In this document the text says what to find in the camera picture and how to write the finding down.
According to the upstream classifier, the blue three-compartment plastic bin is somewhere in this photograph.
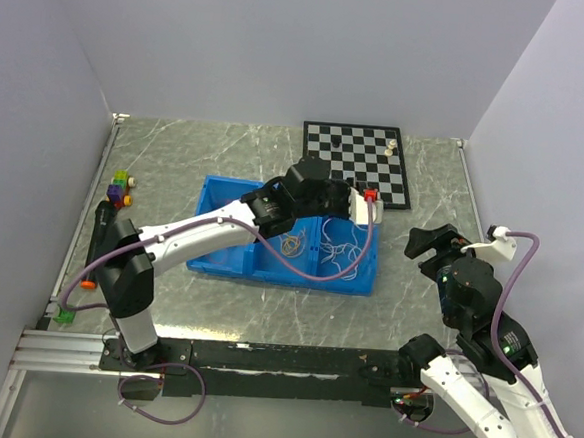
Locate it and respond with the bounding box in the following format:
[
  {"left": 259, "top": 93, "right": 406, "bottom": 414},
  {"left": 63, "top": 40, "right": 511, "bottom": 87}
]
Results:
[{"left": 182, "top": 172, "right": 386, "bottom": 299}]

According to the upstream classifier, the white cable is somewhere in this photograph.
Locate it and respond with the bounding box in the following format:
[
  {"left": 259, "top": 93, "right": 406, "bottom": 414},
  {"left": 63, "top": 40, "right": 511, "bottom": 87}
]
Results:
[{"left": 314, "top": 216, "right": 369, "bottom": 285}]

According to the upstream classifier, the yellow cable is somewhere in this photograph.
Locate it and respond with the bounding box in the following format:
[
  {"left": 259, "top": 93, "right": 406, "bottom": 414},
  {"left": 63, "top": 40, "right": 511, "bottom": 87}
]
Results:
[{"left": 276, "top": 230, "right": 310, "bottom": 259}]

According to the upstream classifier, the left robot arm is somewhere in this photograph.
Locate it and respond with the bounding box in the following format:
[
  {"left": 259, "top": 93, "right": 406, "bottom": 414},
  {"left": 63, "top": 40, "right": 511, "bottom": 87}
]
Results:
[{"left": 95, "top": 157, "right": 378, "bottom": 371}]

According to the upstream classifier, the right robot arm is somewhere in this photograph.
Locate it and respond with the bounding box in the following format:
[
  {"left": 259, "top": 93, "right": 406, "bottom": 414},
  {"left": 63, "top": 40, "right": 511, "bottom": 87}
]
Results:
[{"left": 398, "top": 225, "right": 572, "bottom": 438}]

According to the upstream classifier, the black and white chessboard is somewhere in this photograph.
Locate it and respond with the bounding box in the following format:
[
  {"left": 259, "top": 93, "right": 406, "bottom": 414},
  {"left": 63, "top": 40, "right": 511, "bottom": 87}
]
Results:
[{"left": 302, "top": 121, "right": 411, "bottom": 210}]

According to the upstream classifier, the white chess piece far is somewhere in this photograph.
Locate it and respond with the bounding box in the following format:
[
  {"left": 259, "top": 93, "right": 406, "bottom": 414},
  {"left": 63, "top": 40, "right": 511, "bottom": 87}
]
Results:
[{"left": 384, "top": 139, "right": 398, "bottom": 157}]

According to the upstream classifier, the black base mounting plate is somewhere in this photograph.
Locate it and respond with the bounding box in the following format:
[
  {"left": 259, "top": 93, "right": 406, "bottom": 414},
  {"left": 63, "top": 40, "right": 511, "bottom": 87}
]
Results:
[{"left": 98, "top": 337, "right": 423, "bottom": 408}]

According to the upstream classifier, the colourful toy block car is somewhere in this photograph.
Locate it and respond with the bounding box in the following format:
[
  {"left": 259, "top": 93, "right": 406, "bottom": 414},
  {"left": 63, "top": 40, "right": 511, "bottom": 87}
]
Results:
[{"left": 106, "top": 170, "right": 137, "bottom": 210}]

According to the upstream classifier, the orange-tipped marker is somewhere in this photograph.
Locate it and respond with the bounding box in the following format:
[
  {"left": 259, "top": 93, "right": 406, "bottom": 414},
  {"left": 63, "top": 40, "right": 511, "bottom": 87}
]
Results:
[{"left": 80, "top": 280, "right": 97, "bottom": 290}]

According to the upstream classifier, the green translucent plastic piece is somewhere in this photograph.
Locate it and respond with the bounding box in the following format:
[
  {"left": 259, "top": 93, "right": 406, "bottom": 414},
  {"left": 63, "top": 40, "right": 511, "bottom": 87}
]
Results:
[{"left": 52, "top": 307, "right": 76, "bottom": 325}]

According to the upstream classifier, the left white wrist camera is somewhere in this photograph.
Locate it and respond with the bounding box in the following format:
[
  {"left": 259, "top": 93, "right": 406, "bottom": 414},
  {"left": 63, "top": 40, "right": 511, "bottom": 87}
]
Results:
[{"left": 348, "top": 188, "right": 384, "bottom": 226}]

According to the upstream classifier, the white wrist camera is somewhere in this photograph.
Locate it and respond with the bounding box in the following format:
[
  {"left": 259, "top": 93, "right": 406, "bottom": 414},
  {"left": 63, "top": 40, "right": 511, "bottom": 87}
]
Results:
[
  {"left": 461, "top": 225, "right": 517, "bottom": 263},
  {"left": 348, "top": 188, "right": 384, "bottom": 226}
]

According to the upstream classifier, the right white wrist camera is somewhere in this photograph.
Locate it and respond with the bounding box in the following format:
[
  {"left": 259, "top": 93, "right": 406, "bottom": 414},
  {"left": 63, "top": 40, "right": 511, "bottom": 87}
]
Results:
[{"left": 461, "top": 225, "right": 517, "bottom": 263}]

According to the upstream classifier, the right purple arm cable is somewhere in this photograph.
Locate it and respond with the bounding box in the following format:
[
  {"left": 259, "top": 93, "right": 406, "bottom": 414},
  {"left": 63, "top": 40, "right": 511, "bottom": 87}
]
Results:
[{"left": 396, "top": 223, "right": 584, "bottom": 438}]

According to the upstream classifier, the aluminium rail frame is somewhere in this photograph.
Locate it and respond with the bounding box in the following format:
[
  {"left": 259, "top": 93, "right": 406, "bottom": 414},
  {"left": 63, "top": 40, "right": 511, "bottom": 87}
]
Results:
[{"left": 10, "top": 330, "right": 421, "bottom": 393}]

